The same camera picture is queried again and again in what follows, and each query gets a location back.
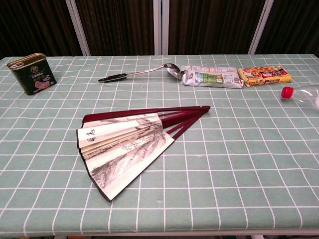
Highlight paper folding fan maroon ribs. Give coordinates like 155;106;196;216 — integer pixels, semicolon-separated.
76;105;211;202

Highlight crumpled silver snack bag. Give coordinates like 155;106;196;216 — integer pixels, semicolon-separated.
179;65;245;90

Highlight green white grid tablecloth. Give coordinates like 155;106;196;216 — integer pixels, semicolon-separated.
0;54;319;237

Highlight yellow snack box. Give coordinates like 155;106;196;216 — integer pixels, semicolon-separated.
237;65;293;88

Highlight dark green luncheon meat can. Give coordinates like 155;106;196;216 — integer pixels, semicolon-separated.
6;52;57;96

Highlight clear bottle red cap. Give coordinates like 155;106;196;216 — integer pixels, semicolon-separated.
281;85;319;112

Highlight steel ladle black handle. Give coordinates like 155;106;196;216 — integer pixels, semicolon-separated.
98;63;186;83

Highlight dark screen panel white frame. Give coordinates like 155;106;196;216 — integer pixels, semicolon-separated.
0;0;90;60
66;0;161;57
160;0;275;56
249;0;319;55

